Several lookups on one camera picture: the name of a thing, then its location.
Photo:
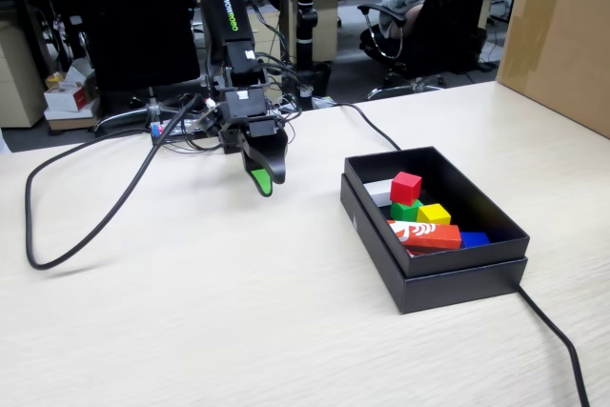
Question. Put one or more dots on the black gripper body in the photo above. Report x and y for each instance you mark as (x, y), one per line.
(262, 128)

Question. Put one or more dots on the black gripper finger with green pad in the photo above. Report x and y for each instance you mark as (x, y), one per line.
(274, 154)
(259, 180)

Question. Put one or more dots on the red wooden cube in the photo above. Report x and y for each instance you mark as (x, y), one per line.
(405, 188)

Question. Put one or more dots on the green wooden cube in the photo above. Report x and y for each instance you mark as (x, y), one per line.
(402, 212)

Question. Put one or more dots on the yellow wooden cube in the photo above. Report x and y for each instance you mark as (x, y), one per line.
(433, 215)

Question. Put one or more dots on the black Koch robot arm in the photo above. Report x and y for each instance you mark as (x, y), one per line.
(229, 11)

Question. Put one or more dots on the orange box white print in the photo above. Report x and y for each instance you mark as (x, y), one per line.
(429, 237)

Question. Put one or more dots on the flat brown cardboard box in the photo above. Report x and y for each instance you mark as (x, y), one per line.
(71, 122)

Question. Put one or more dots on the open white cardboard box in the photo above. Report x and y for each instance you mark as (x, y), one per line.
(67, 99)

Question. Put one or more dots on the black cardboard box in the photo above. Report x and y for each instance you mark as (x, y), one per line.
(476, 197)

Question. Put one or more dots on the black open box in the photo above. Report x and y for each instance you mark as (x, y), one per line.
(457, 290)

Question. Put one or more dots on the large brown cardboard box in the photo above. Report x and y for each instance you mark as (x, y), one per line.
(562, 45)

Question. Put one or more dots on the black pole white bands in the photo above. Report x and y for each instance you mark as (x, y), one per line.
(305, 45)

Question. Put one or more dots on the blue controller circuit board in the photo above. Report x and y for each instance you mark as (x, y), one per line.
(157, 129)

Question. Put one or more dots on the white rectangular block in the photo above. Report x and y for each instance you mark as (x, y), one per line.
(379, 193)

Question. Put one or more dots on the beige drawer cabinet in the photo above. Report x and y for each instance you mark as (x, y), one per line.
(267, 16)
(19, 83)
(329, 21)

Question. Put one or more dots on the black mesh office chair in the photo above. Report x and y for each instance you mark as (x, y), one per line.
(133, 21)

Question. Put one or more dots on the black chair chrome armrests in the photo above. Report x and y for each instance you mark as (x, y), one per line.
(443, 21)

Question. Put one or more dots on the blue wooden cube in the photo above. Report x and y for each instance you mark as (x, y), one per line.
(474, 238)

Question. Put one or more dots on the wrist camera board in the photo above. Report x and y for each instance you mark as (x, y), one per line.
(209, 123)

